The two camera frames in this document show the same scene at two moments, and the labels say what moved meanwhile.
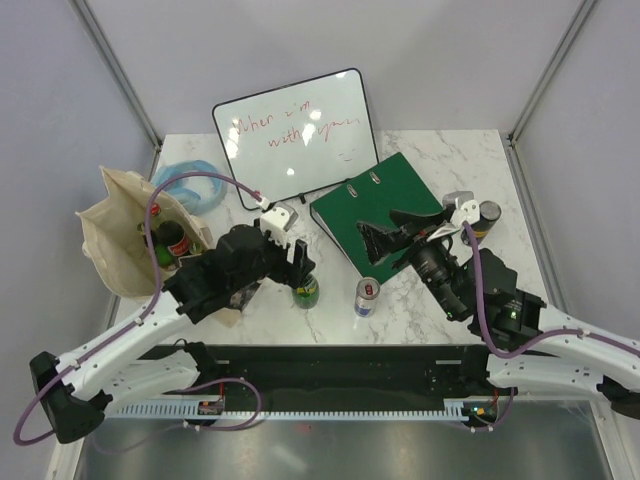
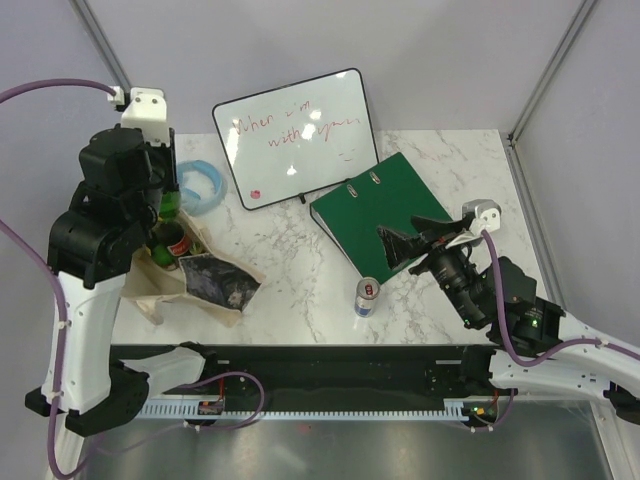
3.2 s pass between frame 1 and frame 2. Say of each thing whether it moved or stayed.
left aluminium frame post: stayed
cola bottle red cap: stayed
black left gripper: moved
